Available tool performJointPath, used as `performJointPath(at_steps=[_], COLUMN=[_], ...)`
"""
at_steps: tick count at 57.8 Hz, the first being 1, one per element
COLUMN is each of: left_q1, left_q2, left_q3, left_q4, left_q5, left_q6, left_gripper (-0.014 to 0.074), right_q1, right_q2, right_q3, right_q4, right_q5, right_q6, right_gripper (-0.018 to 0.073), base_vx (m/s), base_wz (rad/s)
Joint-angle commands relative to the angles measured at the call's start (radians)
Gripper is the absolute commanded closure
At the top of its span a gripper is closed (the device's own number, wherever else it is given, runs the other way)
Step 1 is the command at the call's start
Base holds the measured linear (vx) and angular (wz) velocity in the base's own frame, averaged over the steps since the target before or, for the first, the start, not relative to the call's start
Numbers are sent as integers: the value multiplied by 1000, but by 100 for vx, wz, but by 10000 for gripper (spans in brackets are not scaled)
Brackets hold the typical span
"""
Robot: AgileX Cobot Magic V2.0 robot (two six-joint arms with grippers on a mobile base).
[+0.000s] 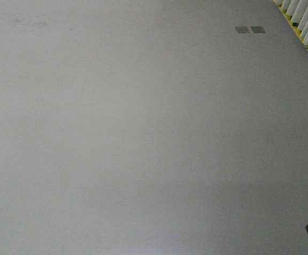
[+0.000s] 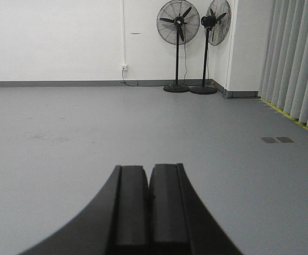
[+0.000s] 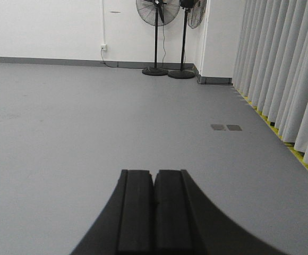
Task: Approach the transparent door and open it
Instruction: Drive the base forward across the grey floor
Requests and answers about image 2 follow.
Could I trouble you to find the black pedestal fan right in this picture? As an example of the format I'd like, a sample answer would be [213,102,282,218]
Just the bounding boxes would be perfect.
[190,0,232,95]

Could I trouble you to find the white conduit pipe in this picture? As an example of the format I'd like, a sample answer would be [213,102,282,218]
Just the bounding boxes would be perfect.
[121,0,126,65]

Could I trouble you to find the grey floor hatch plates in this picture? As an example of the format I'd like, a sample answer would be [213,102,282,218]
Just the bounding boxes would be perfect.
[261,137,294,143]

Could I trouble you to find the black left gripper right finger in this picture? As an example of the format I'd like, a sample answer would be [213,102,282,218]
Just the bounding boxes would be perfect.
[149,163,241,254]

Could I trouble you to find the white wall socket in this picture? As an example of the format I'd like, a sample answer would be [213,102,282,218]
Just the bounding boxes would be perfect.
[121,64,128,71]

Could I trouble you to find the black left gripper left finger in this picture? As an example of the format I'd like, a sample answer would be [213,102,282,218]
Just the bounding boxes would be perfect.
[23,165,148,254]

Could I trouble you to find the fan power cable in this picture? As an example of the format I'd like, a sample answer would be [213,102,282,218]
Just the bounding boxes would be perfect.
[122,68,176,87]

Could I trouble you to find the black pedestal fan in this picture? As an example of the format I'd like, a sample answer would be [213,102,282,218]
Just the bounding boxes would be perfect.
[157,1,200,93]
[190,0,232,95]

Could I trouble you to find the black pedestal fan left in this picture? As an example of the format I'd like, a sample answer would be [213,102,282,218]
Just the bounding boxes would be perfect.
[157,1,200,93]

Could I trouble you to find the grey vertical blinds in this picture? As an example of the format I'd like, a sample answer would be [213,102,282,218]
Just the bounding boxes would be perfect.
[259,1,308,129]

